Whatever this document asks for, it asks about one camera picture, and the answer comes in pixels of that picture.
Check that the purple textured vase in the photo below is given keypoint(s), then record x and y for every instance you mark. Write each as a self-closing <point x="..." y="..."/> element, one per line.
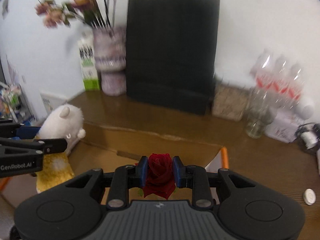
<point x="110" y="59"/>

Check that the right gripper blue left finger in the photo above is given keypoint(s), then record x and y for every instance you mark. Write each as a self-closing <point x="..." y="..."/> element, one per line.
<point x="142" y="170"/>

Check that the black paper shopping bag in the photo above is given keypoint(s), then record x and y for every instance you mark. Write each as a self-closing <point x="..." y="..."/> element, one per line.
<point x="170" y="52"/>

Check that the white panel against wall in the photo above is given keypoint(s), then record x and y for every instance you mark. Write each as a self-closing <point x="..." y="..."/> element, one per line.
<point x="52" y="101"/>

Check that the water bottle middle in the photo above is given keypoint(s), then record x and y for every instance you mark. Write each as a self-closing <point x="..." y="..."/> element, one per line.
<point x="280" y="80"/>

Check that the dried pink rose bouquet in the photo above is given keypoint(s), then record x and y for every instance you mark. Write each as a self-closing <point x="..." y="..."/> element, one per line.
<point x="93" y="13"/>

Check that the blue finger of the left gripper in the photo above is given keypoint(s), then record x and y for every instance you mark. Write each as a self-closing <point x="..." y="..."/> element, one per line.
<point x="10" y="129"/>

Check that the small white bottle cap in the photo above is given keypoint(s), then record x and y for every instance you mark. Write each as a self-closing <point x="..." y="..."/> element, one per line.
<point x="309" y="197"/>

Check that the empty glass cup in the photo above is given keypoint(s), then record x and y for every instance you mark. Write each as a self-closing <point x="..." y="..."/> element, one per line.
<point x="260" y="112"/>

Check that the wire storage rack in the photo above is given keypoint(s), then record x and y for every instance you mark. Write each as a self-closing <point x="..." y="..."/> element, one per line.
<point x="14" y="105"/>

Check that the small white round speaker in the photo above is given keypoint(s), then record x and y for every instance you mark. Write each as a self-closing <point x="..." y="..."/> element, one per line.
<point x="305" y="108"/>

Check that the red artificial rose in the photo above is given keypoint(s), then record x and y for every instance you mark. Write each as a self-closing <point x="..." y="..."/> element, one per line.
<point x="160" y="179"/>

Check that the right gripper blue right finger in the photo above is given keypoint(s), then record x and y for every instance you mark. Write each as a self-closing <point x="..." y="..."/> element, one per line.
<point x="180" y="176"/>

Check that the clear container with seeds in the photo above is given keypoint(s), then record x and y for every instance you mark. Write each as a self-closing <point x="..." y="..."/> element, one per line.
<point x="230" y="102"/>

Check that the white green milk carton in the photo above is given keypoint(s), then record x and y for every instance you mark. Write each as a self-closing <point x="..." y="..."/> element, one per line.
<point x="87" y="63"/>

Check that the red orange cardboard box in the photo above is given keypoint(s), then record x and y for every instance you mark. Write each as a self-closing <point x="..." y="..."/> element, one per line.
<point x="110" y="147"/>

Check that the water bottle right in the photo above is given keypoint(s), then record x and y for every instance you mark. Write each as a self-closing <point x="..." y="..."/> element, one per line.
<point x="296" y="83"/>

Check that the white floral tin box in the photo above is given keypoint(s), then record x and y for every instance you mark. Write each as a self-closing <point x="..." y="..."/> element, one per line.
<point x="284" y="126"/>

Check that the wall poster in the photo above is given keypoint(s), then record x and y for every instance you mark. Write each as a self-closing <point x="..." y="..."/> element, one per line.
<point x="5" y="8"/>

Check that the yellow white plush alpaca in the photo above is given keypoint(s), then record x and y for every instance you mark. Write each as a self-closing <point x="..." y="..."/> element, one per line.
<point x="60" y="132"/>

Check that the white charger with cable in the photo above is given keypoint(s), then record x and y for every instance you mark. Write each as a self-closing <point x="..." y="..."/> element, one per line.
<point x="307" y="137"/>

